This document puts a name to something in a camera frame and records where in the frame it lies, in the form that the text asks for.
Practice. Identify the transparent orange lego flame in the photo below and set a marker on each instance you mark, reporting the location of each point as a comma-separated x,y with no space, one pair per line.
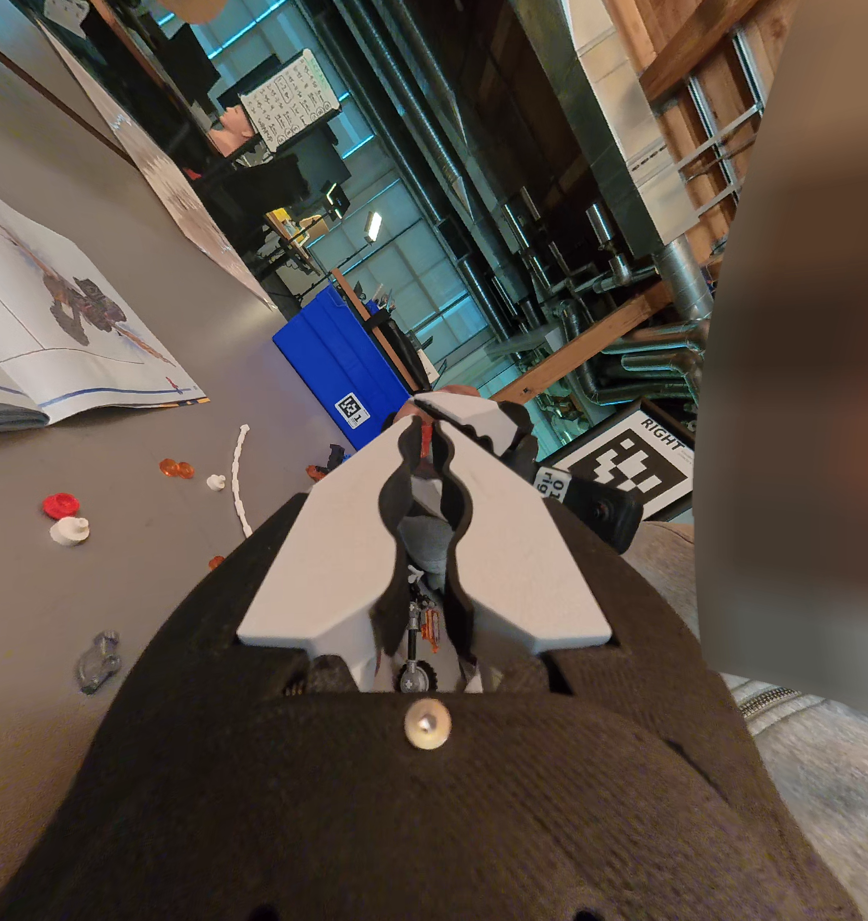
427,439

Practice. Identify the white chart sign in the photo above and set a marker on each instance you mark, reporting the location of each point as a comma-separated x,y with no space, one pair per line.
290,97

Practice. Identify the grey zip hoodie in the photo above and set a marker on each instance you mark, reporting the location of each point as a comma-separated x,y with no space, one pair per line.
801,755

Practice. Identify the wooden post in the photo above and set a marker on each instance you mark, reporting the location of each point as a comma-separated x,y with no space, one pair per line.
592,338

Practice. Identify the person's right hand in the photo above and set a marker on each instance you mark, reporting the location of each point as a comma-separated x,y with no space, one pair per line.
405,414

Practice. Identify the lego instruction booklet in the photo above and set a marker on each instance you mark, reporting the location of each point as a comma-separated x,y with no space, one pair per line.
67,338

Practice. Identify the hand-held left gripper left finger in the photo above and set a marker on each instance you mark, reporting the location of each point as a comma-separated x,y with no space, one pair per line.
312,568

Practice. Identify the white printed board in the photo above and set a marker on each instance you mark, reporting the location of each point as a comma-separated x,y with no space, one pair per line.
175,180

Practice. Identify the black lego motorcycle model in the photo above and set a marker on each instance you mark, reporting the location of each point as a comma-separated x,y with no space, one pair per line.
418,633

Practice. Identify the black framed marker sign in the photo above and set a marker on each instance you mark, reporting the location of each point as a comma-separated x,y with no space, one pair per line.
635,460

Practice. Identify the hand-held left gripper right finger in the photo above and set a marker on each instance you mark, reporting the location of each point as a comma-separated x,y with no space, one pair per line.
527,568

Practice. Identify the red round lego stud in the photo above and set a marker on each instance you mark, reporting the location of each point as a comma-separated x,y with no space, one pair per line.
61,505

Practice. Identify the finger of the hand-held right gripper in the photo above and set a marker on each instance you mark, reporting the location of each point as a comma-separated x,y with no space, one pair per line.
477,421
425,495

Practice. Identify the studio light panel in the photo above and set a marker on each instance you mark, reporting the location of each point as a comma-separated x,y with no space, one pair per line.
373,225

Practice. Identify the blue plastic bin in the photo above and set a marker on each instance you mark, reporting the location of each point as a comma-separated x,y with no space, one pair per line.
333,360

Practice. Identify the black and orange lego assembly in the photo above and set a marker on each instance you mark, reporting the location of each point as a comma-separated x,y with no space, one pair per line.
317,473

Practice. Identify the background wooden table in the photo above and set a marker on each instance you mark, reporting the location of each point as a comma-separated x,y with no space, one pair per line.
376,324

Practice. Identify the dark grey lego piece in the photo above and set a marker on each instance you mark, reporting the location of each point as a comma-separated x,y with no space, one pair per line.
97,662

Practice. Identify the silver ventilation ducts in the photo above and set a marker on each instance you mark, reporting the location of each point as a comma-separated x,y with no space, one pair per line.
686,288

